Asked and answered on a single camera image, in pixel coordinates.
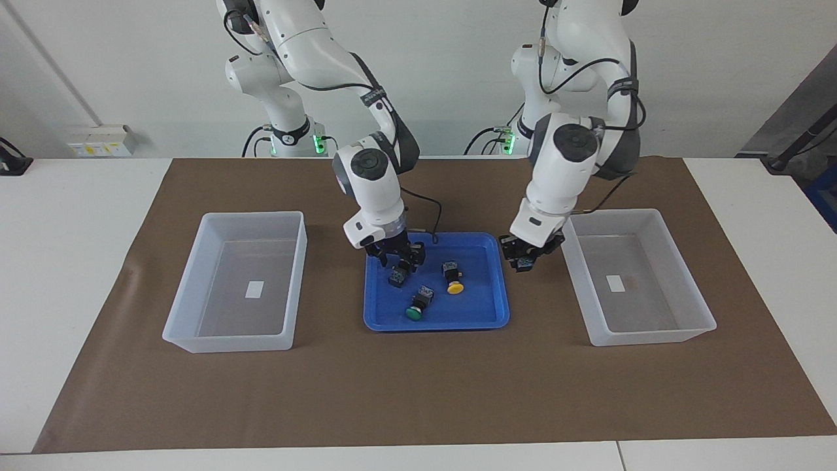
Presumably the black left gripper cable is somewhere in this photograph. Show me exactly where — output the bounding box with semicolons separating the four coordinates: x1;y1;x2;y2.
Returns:
538;0;648;215

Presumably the black base cable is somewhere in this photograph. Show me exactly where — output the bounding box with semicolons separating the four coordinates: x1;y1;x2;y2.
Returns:
464;128;505;156
242;126;270;158

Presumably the green push button switch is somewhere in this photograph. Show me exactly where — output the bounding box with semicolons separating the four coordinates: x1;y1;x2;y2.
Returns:
404;285;436;323
388;260;419;288

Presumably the blue plastic tray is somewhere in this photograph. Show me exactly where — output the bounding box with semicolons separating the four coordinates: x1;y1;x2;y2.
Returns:
363;232;511;333

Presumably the black left base cable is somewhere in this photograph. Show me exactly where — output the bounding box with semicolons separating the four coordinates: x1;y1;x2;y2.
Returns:
464;128;505;156

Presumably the small black desk device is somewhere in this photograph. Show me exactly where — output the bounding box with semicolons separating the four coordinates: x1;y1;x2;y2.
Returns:
0;136;33;176

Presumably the translucent white plastic box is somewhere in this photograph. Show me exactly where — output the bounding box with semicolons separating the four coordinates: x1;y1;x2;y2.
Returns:
560;208;718;347
162;211;308;355

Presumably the blue crate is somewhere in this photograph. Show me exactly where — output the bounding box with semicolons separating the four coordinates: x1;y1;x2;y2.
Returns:
803;164;837;233

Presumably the black right base cable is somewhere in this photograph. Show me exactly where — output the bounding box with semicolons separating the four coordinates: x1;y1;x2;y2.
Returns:
242;126;270;158

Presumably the black stand pole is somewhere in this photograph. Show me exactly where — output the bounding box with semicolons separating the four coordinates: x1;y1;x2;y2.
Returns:
762;105;837;176

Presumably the white wall socket box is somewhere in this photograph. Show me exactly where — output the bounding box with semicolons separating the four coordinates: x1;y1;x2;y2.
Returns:
67;124;139;158

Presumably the brown table mat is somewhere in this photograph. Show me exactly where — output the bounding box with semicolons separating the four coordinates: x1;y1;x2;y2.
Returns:
31;156;837;455

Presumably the white wall cable conduit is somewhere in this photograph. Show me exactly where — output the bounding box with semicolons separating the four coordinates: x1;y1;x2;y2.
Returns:
10;0;104;128

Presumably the grey partition panel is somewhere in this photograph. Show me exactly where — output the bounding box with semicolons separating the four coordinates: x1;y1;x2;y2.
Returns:
739;46;837;158

